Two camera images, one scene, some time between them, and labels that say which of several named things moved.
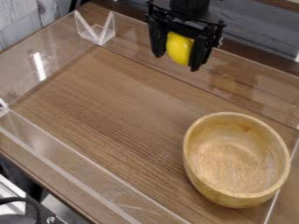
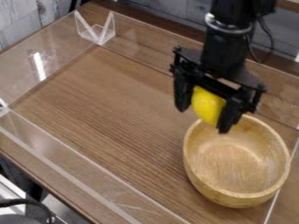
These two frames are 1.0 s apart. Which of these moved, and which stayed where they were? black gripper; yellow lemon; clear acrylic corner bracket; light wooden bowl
Moved: yellow lemon; black gripper
Stayed: light wooden bowl; clear acrylic corner bracket
